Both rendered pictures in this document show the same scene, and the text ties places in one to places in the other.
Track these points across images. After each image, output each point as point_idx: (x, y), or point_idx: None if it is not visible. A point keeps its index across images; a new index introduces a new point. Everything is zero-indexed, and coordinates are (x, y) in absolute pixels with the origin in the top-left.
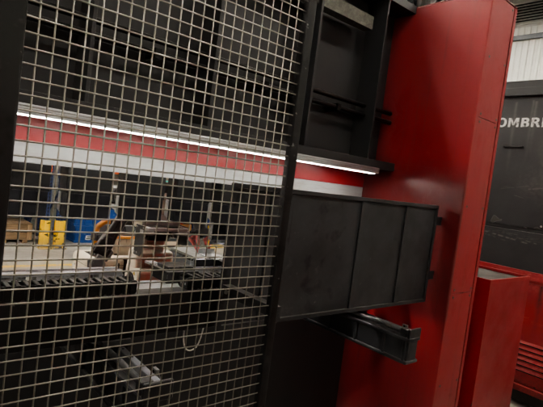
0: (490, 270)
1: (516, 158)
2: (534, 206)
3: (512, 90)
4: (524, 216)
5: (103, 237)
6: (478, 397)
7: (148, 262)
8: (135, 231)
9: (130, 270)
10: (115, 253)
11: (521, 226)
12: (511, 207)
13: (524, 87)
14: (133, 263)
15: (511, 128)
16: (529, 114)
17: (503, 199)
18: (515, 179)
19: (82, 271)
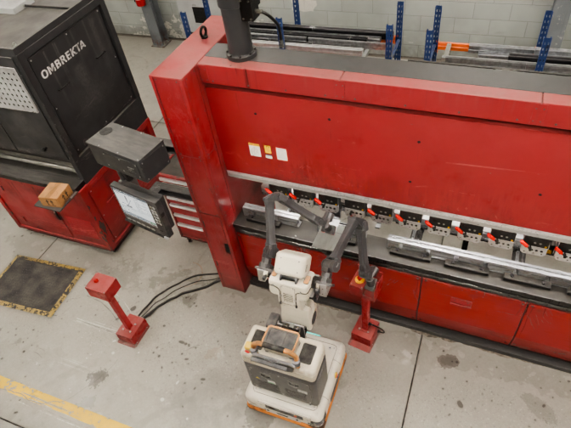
0: (172, 156)
1: (70, 92)
2: (96, 113)
3: (37, 44)
4: (96, 123)
5: (369, 265)
6: None
7: (380, 225)
8: (313, 295)
9: (313, 314)
10: (299, 340)
11: (98, 131)
12: (88, 126)
13: (43, 36)
14: (313, 307)
15: (53, 74)
16: (56, 55)
17: (81, 125)
18: (78, 106)
19: (409, 238)
